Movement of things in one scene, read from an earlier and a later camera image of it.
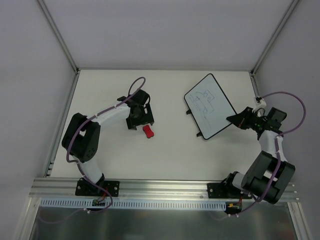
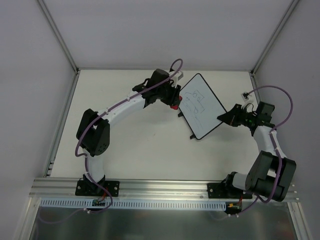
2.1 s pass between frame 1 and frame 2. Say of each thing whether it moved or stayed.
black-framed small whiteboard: moved
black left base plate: stayed
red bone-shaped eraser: moved
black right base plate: stayed
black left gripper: moved
